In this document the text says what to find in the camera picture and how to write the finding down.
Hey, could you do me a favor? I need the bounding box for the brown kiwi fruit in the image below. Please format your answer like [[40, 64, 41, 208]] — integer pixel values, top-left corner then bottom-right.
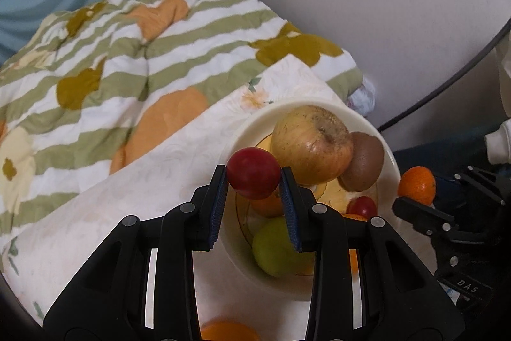
[[338, 132, 385, 192]]

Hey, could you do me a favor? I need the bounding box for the small red cherry tomato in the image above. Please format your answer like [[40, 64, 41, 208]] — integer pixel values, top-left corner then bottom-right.
[[226, 147, 281, 200]]

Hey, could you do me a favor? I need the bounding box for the white floral tablecloth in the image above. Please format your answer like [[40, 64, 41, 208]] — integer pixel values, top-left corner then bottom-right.
[[0, 53, 460, 341]]

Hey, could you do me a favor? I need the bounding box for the white plastic bag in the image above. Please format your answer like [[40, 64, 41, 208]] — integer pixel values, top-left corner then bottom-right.
[[347, 78, 376, 117]]

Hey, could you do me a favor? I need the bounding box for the green striped floral quilt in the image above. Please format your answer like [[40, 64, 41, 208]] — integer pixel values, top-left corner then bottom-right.
[[1, 0, 363, 242]]

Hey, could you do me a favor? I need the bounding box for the cream duck pattern plate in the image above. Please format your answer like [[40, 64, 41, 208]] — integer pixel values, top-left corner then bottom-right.
[[220, 98, 403, 301]]

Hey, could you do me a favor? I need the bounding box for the large red-yellow apple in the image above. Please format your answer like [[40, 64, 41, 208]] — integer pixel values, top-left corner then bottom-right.
[[270, 105, 354, 186]]

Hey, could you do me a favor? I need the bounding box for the black cable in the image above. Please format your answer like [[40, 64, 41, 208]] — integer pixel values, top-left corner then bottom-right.
[[377, 17, 511, 133]]

